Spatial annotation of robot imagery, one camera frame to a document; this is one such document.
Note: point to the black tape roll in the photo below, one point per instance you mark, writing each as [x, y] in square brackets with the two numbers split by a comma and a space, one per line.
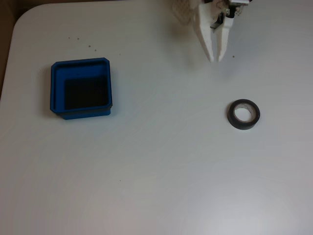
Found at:
[231, 120]

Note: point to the blue square plastic box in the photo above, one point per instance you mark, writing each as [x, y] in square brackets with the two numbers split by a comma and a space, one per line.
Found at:
[80, 71]

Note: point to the white square camera box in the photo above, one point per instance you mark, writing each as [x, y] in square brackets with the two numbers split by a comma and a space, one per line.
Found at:
[238, 1]

